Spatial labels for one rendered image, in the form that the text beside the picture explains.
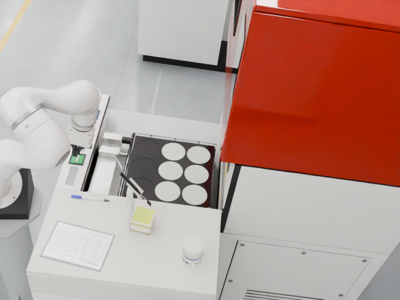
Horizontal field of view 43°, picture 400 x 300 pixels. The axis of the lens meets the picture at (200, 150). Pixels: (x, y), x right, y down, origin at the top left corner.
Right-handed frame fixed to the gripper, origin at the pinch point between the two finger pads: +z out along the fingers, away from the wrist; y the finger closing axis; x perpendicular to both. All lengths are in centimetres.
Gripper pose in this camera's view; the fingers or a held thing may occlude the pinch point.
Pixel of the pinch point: (76, 150)
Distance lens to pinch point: 198.5
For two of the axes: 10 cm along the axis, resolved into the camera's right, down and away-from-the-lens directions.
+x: -0.8, 7.2, -6.9
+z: -3.2, 6.4, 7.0
